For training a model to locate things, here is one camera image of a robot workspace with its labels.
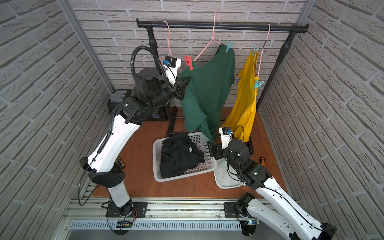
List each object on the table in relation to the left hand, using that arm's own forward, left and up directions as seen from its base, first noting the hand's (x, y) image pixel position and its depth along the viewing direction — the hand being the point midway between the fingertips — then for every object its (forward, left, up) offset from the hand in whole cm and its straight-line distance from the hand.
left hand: (193, 75), depth 57 cm
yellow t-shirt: (+6, -28, -32) cm, 43 cm away
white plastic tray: (-21, -20, -53) cm, 61 cm away
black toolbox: (+29, +52, -37) cm, 70 cm away
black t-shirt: (-12, +7, -43) cm, 45 cm away
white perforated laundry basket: (-15, -10, -51) cm, 54 cm away
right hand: (-12, -12, -28) cm, 32 cm away
